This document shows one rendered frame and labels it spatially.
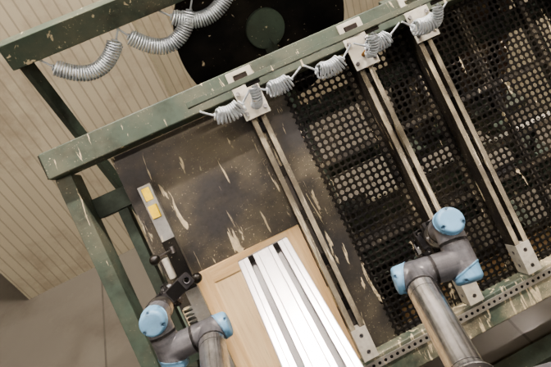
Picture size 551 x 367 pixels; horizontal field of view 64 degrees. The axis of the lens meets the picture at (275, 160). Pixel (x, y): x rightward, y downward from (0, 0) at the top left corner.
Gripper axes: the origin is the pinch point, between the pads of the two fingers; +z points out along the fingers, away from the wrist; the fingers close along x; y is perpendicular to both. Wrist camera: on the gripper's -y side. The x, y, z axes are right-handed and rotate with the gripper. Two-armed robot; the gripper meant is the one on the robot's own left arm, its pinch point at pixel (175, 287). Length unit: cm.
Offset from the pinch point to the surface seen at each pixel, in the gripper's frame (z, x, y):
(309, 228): 8, 21, -48
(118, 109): 172, -113, -20
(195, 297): 8.1, 8.2, -0.6
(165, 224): 8.1, -19.0, -11.9
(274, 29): 33, -48, -102
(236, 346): 10.2, 32.2, 2.1
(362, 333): 5, 62, -34
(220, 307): 10.2, 17.7, -3.8
